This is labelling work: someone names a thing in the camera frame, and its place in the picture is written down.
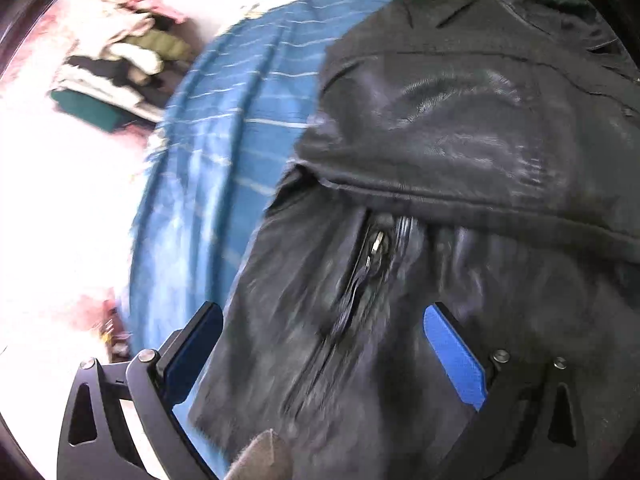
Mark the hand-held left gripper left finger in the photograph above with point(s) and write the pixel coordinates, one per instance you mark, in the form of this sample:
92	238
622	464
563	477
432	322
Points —
192	350

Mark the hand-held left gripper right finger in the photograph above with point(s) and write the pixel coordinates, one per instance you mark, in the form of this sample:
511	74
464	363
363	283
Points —
452	347

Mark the black leather jacket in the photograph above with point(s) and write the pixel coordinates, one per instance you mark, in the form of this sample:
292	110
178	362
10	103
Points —
425	210

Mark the pile of folded clothes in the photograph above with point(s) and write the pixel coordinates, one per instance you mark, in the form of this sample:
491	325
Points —
120	65

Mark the grey cloth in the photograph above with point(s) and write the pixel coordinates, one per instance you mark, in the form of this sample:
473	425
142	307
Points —
262	457

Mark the blue striped garment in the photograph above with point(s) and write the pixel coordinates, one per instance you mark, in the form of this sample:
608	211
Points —
225	160

